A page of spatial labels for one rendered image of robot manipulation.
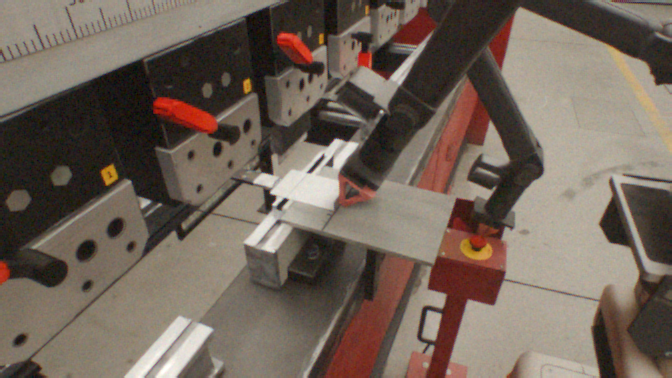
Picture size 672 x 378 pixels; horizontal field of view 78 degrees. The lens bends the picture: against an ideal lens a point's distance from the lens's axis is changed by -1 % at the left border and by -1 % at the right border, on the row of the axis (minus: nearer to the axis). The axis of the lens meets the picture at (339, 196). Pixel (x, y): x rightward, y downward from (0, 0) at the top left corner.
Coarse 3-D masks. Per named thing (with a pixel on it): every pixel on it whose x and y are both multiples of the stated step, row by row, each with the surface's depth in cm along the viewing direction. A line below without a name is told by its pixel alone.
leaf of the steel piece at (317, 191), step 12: (312, 180) 79; (324, 180) 79; (336, 180) 79; (300, 192) 76; (312, 192) 76; (324, 192) 76; (336, 192) 76; (348, 192) 76; (312, 204) 73; (324, 204) 73; (336, 204) 72
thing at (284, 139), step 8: (296, 120) 69; (304, 120) 72; (272, 128) 65; (280, 128) 65; (288, 128) 67; (296, 128) 69; (304, 128) 72; (272, 136) 66; (280, 136) 65; (288, 136) 68; (296, 136) 70; (304, 136) 75; (272, 144) 67; (280, 144) 66; (288, 144) 68; (296, 144) 73; (280, 152) 67; (288, 152) 71; (280, 160) 69
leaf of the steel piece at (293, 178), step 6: (288, 174) 81; (294, 174) 81; (300, 174) 81; (306, 174) 81; (282, 180) 79; (288, 180) 79; (294, 180) 79; (300, 180) 79; (282, 186) 77; (288, 186) 77; (294, 186) 77; (270, 192) 76; (276, 192) 76; (282, 192) 76; (288, 192) 76
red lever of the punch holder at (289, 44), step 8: (280, 40) 48; (288, 40) 48; (296, 40) 48; (280, 48) 49; (288, 48) 48; (296, 48) 49; (304, 48) 50; (296, 56) 50; (304, 56) 51; (312, 56) 53; (296, 64) 56; (304, 64) 54; (312, 64) 55; (320, 64) 55; (304, 72) 56; (312, 72) 56; (320, 72) 55
